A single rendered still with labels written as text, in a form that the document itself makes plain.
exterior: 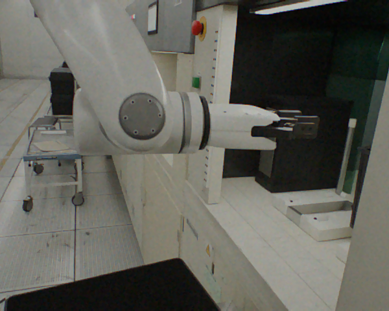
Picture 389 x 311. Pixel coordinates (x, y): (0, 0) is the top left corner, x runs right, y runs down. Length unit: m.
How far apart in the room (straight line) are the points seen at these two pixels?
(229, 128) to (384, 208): 0.19
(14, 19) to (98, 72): 14.00
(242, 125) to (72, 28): 0.22
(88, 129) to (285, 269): 0.51
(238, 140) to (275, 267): 0.38
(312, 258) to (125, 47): 0.62
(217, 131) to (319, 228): 0.51
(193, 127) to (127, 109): 0.11
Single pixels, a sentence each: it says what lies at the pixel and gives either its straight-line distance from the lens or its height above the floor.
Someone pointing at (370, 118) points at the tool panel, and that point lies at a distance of 1.48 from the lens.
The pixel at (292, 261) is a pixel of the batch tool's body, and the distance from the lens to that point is 0.78.
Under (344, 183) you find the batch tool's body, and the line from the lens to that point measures 1.23.
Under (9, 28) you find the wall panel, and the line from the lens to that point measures 14.35.
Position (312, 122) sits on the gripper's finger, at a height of 1.20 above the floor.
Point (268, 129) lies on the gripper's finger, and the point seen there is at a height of 1.19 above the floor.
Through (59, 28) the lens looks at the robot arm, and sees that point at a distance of 0.39.
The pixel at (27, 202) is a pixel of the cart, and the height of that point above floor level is 0.09.
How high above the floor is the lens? 1.28
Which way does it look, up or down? 17 degrees down
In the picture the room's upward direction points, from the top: 4 degrees clockwise
